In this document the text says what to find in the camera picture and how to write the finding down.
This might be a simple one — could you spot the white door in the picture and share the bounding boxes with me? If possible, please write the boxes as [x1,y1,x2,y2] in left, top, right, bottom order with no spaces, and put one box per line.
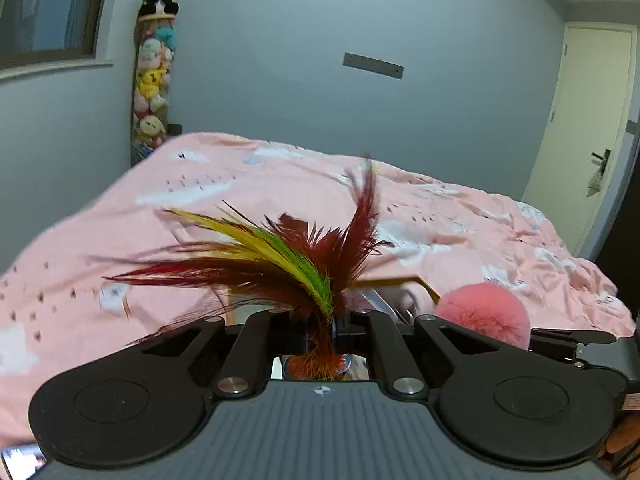
[521,21,634,262]

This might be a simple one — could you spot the pink fluffy pom-pom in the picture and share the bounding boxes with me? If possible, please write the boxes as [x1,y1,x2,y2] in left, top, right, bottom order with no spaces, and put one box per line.
[436,282,531,351]

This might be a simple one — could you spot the window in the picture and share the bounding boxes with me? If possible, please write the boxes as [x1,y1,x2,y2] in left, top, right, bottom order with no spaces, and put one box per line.
[0,0,117,81]

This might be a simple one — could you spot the orange-rimmed cardboard box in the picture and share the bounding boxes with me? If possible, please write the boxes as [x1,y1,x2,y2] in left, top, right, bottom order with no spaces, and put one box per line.
[227,274,443,326]

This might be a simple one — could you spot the colourful feather shuttlecock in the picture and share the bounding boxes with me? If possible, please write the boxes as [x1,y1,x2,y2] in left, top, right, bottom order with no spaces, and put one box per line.
[87,155,397,384]

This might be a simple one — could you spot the tall tube of plush toys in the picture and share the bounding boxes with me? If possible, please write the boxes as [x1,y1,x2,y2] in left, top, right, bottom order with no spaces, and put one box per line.
[130,12,179,167]

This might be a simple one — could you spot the person's right hand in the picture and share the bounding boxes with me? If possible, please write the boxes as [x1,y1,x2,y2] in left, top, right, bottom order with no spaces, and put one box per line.
[596,407,640,480]

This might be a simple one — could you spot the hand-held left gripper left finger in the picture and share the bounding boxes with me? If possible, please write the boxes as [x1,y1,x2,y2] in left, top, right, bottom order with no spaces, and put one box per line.
[141,309,314,400]

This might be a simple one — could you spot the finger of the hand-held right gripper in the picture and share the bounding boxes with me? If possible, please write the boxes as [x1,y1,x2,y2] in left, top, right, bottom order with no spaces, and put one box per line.
[528,339,581,364]
[530,327,620,347]

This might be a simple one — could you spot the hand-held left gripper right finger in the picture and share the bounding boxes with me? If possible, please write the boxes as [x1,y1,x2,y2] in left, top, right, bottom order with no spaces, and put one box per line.
[332,308,507,402]

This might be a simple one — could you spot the pink cloud-print bed sheet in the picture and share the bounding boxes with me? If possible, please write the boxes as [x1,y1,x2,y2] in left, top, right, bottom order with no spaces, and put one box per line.
[0,131,637,447]

